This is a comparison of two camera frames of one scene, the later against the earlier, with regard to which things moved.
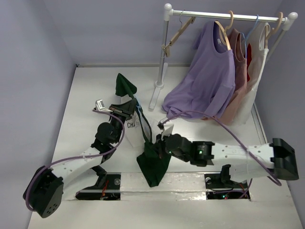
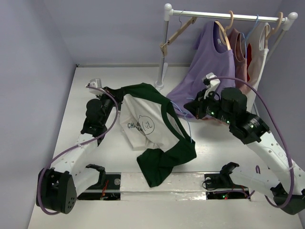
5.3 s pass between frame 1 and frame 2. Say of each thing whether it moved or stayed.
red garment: stayed
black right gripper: moved
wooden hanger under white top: stayed
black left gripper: moved
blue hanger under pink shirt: stayed
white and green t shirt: moved
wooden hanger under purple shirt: stayed
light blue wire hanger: moved
